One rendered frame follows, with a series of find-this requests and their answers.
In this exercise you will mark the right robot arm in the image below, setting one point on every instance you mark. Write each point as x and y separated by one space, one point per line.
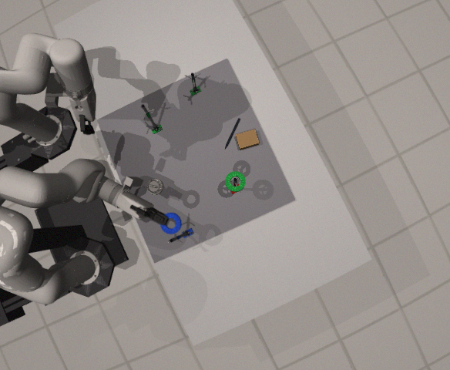
83 181

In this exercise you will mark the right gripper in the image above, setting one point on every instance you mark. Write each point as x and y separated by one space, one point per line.
131 204

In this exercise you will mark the tan flat block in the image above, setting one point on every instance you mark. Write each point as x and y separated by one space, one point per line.
247 139

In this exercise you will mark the green ring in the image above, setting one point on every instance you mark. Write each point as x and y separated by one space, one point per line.
242 181

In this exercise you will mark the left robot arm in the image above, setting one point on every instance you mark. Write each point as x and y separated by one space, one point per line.
30 75

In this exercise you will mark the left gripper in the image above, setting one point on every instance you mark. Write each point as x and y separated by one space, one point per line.
85 107

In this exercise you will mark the blue ring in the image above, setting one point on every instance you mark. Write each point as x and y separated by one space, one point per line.
176 228

